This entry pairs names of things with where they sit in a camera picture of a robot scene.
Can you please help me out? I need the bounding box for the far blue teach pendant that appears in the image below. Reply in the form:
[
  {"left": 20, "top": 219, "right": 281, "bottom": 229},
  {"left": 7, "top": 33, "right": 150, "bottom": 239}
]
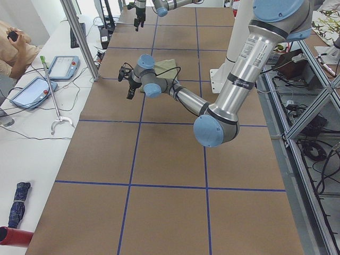
[{"left": 48, "top": 55, "right": 80, "bottom": 81}]

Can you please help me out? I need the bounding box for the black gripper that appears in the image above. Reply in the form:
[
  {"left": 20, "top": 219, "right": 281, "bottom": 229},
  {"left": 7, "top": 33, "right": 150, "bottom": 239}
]
[
  {"left": 134, "top": 7, "right": 146, "bottom": 32},
  {"left": 127, "top": 79, "right": 141, "bottom": 100}
]

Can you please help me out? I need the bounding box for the metal reacher grabber stick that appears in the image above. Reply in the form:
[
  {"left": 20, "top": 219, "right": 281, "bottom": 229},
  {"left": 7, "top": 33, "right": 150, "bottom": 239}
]
[{"left": 40, "top": 55, "right": 74, "bottom": 135}]

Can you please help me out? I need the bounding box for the olive green long-sleeve shirt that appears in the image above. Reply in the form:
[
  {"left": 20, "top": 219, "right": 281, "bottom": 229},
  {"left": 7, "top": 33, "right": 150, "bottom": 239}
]
[{"left": 139, "top": 59, "right": 180, "bottom": 98}]

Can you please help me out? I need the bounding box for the near blue teach pendant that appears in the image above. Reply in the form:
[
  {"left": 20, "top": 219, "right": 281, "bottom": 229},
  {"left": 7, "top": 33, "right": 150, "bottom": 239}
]
[{"left": 10, "top": 77, "right": 51, "bottom": 110}]

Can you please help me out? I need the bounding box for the white central pedestal column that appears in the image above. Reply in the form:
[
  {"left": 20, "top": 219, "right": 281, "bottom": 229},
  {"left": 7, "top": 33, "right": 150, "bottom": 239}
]
[{"left": 210, "top": 0, "right": 253, "bottom": 94}]

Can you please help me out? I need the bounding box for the folded dark blue umbrella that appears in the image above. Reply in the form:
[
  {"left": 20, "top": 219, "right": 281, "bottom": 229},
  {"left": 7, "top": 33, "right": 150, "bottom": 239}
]
[{"left": 8, "top": 182, "right": 31, "bottom": 228}]

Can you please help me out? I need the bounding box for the aluminium frame post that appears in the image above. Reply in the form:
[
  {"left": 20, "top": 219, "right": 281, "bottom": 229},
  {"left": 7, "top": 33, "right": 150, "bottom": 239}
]
[{"left": 60, "top": 0, "right": 99, "bottom": 81}]

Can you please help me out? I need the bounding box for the red cylinder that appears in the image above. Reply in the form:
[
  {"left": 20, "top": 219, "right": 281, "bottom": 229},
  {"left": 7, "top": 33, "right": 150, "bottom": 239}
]
[{"left": 1, "top": 226, "right": 34, "bottom": 248}]

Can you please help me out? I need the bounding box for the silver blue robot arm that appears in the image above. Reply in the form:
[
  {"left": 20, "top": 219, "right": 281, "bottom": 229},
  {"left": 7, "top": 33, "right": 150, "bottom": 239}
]
[
  {"left": 127, "top": 0, "right": 203, "bottom": 31},
  {"left": 118, "top": 1, "right": 314, "bottom": 147}
]

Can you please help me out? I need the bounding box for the blue teach pendant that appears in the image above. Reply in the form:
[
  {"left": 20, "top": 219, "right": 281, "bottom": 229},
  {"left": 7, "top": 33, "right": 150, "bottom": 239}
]
[
  {"left": 48, "top": 55, "right": 80, "bottom": 81},
  {"left": 10, "top": 77, "right": 51, "bottom": 110}
]

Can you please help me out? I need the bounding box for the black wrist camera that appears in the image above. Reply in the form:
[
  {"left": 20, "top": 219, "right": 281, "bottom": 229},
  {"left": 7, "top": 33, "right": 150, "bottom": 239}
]
[
  {"left": 118, "top": 63, "right": 133, "bottom": 82},
  {"left": 127, "top": 3, "right": 136, "bottom": 10}
]

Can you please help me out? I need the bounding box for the black keyboard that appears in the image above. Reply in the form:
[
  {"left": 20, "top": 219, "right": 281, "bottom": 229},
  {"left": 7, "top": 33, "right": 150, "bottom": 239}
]
[{"left": 70, "top": 22, "right": 87, "bottom": 49}]

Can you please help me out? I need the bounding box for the person in beige shirt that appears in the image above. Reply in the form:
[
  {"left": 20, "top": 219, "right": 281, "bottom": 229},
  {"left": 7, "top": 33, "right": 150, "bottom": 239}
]
[{"left": 1, "top": 21, "right": 41, "bottom": 80}]

